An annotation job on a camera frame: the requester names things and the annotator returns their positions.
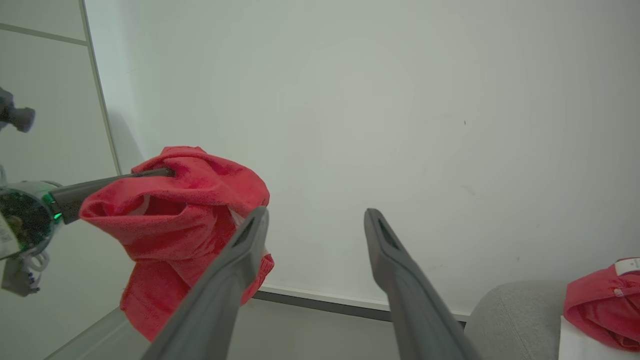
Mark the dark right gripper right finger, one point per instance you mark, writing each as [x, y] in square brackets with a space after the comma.
[415, 305]

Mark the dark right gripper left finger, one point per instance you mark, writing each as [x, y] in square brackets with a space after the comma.
[220, 290]

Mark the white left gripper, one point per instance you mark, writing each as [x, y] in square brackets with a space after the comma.
[25, 220]

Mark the plain red garment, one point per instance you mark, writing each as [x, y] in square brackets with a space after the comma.
[200, 200]

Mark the red garment with white label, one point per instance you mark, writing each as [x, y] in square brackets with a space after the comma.
[600, 305]

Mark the black baseboard strip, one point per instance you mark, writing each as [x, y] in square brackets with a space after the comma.
[320, 305]

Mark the grey fabric sofa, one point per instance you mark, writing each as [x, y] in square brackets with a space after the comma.
[520, 320]

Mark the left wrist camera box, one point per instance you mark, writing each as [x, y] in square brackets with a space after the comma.
[17, 277]

